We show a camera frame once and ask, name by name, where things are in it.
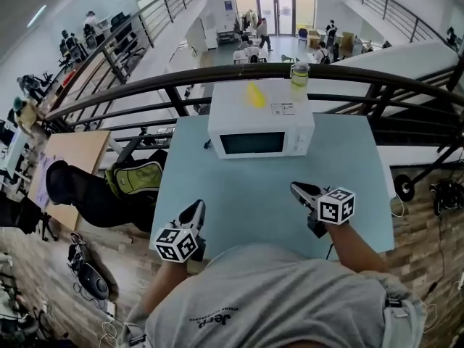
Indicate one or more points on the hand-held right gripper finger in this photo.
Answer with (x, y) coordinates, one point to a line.
(311, 189)
(308, 201)

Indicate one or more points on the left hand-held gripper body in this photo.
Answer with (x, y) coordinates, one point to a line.
(175, 247)

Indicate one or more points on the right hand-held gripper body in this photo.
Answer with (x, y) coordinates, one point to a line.
(335, 209)

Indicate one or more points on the person's left forearm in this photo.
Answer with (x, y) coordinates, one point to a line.
(163, 288)

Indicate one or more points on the green backpack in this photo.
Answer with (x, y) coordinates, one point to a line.
(134, 176)

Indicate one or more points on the black microwave plug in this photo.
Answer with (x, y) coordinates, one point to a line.
(207, 144)

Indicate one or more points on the white microwave oven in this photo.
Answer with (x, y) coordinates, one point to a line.
(253, 125)

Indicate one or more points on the black device on floor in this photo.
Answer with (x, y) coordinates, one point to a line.
(92, 281)

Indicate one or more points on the black office chair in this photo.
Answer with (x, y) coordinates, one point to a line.
(90, 198)

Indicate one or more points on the black wheeled stand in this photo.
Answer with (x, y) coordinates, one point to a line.
(427, 169)

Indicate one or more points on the person's grey shirt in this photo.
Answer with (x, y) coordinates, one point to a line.
(275, 299)

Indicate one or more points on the clear green water bottle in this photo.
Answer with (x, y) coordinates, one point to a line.
(299, 80)

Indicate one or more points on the wooden desk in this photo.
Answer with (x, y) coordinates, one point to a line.
(76, 151)

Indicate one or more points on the black curved metal railing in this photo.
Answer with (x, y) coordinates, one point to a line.
(203, 74)

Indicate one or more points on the purple cloth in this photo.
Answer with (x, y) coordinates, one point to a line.
(42, 180)

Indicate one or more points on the black swivel chair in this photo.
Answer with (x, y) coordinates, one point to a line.
(21, 216)

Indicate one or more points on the glass entrance door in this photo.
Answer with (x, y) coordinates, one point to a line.
(277, 13)

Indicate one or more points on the black balcony railing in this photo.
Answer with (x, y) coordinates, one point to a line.
(163, 13)
(388, 6)

